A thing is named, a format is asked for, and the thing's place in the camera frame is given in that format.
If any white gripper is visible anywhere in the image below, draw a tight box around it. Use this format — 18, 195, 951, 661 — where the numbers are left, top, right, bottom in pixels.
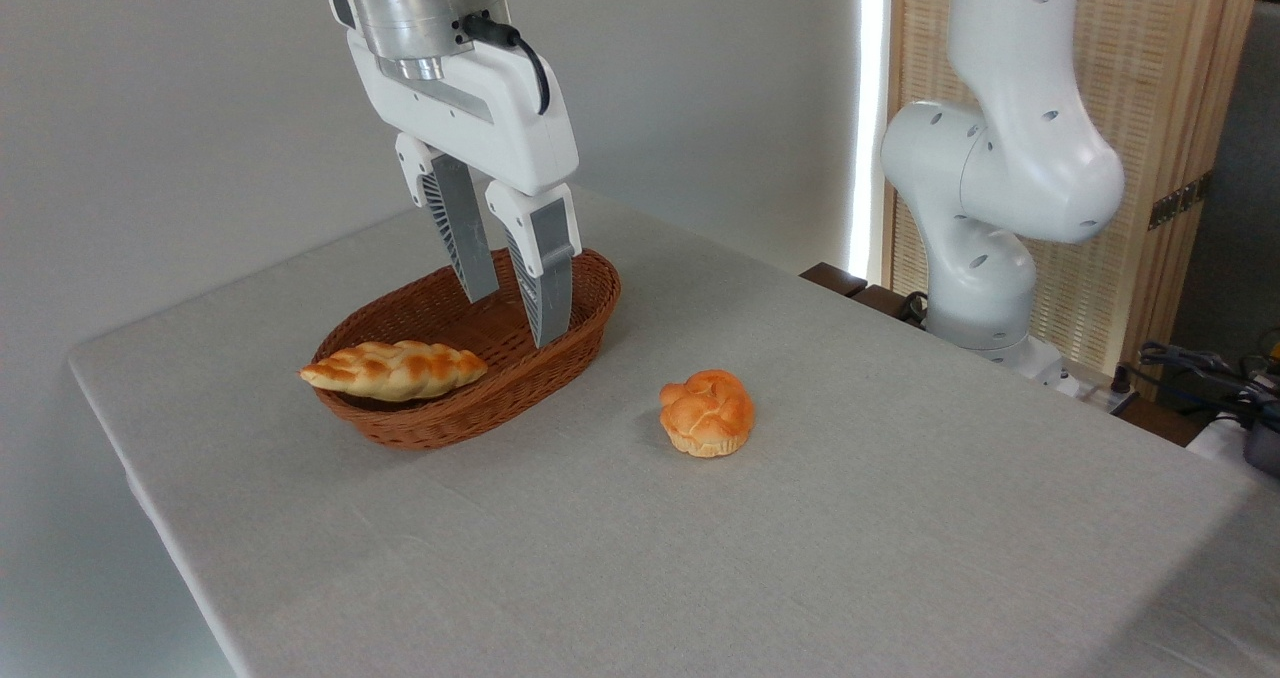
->
345, 28, 583, 349

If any black cable bundle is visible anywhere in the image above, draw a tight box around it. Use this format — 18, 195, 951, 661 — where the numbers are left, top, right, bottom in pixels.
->
1138, 330, 1280, 431

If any white power strip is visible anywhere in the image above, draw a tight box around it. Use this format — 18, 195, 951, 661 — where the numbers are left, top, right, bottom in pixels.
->
1058, 373, 1143, 416

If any grey tablecloth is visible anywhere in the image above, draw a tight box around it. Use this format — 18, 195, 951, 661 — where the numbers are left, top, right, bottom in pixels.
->
68, 188, 1280, 678

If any round braided bread bun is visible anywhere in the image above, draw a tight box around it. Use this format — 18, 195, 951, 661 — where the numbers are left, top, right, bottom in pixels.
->
659, 369, 756, 458

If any brown wicker basket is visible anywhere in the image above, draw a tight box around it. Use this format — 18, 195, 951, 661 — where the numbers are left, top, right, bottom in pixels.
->
310, 246, 622, 451

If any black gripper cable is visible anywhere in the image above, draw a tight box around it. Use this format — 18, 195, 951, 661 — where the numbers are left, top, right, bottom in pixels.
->
461, 13, 553, 117

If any long braided bread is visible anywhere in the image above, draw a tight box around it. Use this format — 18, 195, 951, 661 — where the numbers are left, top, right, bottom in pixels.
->
299, 340, 490, 403

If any dark metal screen hinge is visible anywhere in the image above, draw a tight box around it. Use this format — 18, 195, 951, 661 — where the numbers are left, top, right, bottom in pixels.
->
1148, 172, 1214, 231

